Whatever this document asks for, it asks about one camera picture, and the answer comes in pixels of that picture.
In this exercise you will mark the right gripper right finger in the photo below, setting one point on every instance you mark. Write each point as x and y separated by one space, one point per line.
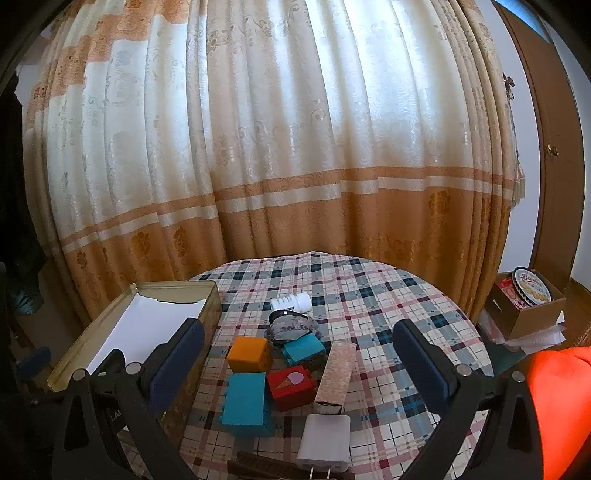
509 446

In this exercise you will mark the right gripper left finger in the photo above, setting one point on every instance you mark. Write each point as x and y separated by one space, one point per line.
94 407

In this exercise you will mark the large teal toy brick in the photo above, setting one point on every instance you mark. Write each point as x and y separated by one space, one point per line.
246 410

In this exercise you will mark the brown wooden comb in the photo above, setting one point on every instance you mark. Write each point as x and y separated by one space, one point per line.
252 466

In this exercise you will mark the orange cube block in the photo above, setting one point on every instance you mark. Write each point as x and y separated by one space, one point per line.
249 355

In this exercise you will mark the tall beige patterned box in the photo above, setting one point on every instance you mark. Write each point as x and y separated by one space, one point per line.
334 385

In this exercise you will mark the red ice-cream toy brick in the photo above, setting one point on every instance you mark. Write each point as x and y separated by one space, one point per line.
291 388

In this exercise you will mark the small teal toy brick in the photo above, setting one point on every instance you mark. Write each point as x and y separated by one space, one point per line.
302 349

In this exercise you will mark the grey patterned cloth pouch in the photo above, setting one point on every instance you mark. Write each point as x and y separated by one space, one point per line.
286 326

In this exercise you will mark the white pill bottle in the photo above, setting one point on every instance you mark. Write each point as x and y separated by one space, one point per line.
300 303

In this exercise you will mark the gold metal tin tray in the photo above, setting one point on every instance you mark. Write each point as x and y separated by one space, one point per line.
174 411

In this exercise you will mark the orange-red fabric object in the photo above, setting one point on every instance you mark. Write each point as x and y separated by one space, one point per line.
560 384

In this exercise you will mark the cardboard box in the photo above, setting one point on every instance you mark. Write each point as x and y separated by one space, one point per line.
514 322

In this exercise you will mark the white paper tray liner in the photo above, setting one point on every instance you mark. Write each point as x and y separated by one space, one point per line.
145 324

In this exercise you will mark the plaid tablecloth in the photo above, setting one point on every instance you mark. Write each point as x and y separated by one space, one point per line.
355 300

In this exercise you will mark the cream and orange curtain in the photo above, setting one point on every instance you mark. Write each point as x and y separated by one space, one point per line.
165 138

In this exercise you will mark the brown wooden door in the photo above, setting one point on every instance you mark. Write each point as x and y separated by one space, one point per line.
562 165

